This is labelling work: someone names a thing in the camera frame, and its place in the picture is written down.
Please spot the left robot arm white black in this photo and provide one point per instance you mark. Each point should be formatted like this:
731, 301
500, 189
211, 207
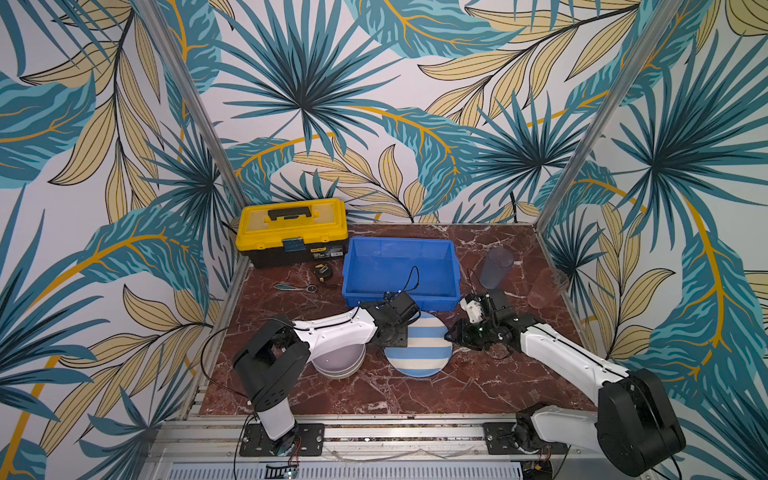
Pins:
271, 362

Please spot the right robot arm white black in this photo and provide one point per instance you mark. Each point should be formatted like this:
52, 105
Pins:
634, 424

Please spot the yellow black toolbox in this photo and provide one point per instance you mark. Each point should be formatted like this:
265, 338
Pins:
291, 233

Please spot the yellow black tape measure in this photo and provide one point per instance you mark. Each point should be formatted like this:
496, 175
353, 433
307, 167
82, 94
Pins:
323, 272

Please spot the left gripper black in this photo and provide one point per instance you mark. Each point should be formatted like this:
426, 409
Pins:
398, 335

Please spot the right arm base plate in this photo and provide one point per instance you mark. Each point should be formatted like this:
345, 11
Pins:
501, 438

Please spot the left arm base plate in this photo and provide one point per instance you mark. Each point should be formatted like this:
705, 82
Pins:
304, 439

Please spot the pink translucent plastic cup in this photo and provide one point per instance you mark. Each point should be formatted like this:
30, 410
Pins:
547, 287

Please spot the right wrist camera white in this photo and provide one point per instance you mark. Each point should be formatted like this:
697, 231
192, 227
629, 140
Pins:
472, 306

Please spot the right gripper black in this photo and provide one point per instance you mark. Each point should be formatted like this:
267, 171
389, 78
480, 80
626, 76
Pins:
466, 335

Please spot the grey translucent plastic cup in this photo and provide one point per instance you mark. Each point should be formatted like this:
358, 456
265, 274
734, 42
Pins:
497, 264

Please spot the blue white striped plate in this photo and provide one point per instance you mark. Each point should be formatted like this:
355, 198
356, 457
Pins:
427, 351

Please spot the blue plastic bin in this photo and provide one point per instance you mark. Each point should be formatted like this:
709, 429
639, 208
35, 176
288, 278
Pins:
427, 270

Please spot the stack of lilac bowls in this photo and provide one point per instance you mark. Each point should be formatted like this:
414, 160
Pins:
341, 363

